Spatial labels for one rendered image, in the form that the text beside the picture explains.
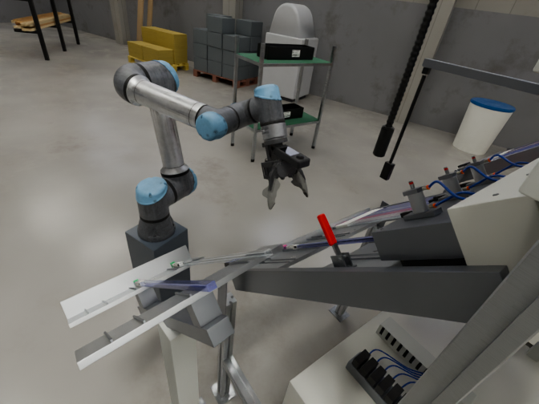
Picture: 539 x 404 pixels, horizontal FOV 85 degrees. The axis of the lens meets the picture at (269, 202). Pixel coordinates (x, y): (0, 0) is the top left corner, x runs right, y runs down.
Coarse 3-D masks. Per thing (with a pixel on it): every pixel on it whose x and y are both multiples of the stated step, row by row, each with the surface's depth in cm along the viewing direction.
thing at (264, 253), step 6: (240, 252) 56; (246, 252) 53; (252, 252) 51; (258, 252) 49; (264, 252) 48; (270, 252) 48; (204, 258) 70; (210, 258) 65; (216, 258) 62; (222, 258) 60; (228, 258) 58; (234, 258) 56; (240, 258) 54; (246, 258) 53; (252, 258) 51; (258, 258) 50; (180, 264) 80; (186, 264) 77; (192, 264) 74; (198, 264) 71; (204, 264) 68
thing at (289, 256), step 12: (348, 228) 100; (360, 228) 92; (312, 240) 101; (324, 240) 92; (288, 252) 93; (300, 252) 85; (312, 252) 81; (264, 264) 87; (276, 264) 81; (288, 264) 77
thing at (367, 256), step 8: (360, 248) 65; (368, 248) 62; (376, 248) 60; (352, 256) 60; (360, 256) 58; (368, 256) 57; (376, 256) 55; (360, 264) 53; (368, 264) 51; (376, 264) 50; (384, 264) 48; (392, 264) 47; (400, 264) 45
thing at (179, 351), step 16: (160, 336) 65; (176, 336) 61; (176, 352) 64; (192, 352) 68; (176, 368) 67; (192, 368) 72; (176, 384) 71; (192, 384) 77; (176, 400) 77; (192, 400) 82
